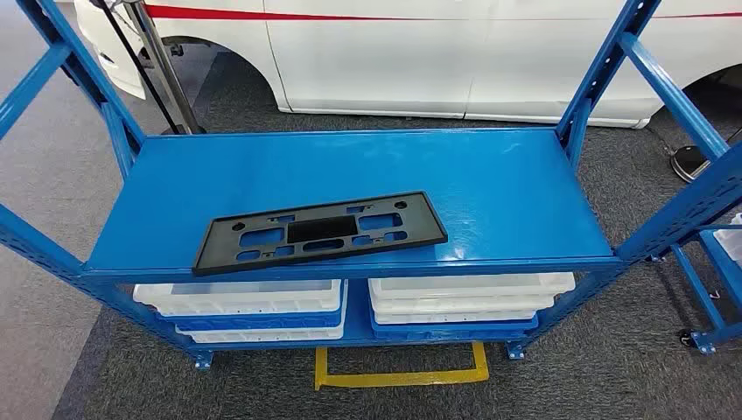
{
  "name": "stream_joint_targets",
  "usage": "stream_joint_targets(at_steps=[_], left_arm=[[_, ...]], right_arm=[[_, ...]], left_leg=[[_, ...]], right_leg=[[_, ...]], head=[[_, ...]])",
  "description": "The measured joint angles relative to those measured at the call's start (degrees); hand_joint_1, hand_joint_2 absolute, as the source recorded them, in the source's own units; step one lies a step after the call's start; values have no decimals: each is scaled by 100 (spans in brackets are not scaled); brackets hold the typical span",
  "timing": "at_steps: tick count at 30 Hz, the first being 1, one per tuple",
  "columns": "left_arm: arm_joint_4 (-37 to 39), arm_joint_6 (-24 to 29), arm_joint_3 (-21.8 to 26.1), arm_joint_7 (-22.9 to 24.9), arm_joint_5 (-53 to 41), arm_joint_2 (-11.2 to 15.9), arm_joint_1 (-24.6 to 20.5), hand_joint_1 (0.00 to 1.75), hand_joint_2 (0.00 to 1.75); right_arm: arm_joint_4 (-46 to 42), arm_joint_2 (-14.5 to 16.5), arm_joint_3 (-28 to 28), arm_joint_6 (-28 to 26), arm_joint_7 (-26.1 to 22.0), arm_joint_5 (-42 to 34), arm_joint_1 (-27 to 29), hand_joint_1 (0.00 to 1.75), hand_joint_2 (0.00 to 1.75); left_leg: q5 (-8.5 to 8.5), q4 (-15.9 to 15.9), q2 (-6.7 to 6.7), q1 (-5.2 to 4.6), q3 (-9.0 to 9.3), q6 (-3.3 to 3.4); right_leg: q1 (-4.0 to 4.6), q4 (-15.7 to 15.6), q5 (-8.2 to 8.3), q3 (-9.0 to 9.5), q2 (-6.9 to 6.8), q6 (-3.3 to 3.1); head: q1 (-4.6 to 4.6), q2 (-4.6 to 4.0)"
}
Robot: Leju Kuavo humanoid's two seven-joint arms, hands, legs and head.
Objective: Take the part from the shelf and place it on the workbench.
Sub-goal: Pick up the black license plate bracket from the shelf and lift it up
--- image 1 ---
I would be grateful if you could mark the black plastic plate bracket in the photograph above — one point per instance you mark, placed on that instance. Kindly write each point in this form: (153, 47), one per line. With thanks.
(324, 230)

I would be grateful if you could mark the blue metal shelf rack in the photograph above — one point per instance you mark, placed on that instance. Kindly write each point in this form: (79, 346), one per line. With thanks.
(348, 174)

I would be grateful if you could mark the blue plastic crate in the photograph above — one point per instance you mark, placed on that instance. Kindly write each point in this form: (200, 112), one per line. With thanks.
(249, 322)
(452, 333)

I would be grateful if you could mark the white car red stripe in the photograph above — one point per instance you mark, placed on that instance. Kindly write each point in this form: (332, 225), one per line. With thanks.
(406, 58)

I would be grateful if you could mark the yellow floor tape square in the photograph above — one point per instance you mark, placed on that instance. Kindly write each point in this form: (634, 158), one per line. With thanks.
(400, 380)

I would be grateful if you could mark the steel stanchion pole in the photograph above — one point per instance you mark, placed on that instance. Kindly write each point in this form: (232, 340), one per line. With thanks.
(165, 69)

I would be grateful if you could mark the round base stanchion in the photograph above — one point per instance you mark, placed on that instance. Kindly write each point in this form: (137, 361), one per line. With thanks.
(690, 162)

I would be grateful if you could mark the blue rack on casters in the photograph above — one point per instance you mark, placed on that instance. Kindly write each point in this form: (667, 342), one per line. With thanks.
(701, 290)

